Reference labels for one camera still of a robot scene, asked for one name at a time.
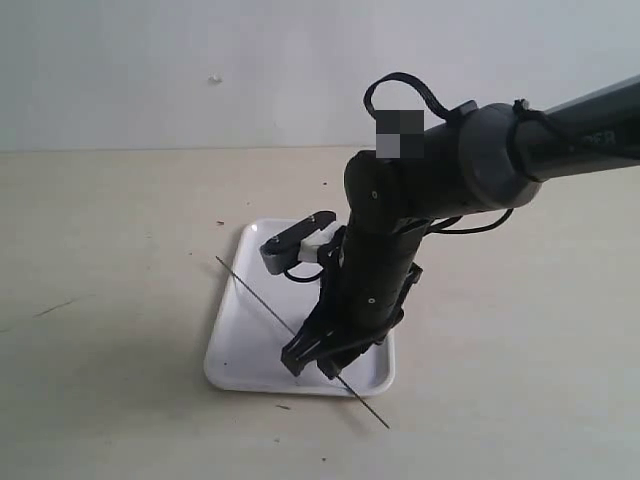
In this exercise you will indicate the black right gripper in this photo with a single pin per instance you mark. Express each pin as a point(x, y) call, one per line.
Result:
point(364, 284)

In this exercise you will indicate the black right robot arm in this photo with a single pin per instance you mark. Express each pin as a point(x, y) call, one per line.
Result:
point(478, 159)

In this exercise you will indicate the white rectangular plastic tray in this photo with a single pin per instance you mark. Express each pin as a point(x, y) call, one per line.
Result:
point(244, 350)

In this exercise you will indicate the thin metal skewer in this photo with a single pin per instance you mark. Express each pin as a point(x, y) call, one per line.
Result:
point(338, 377)

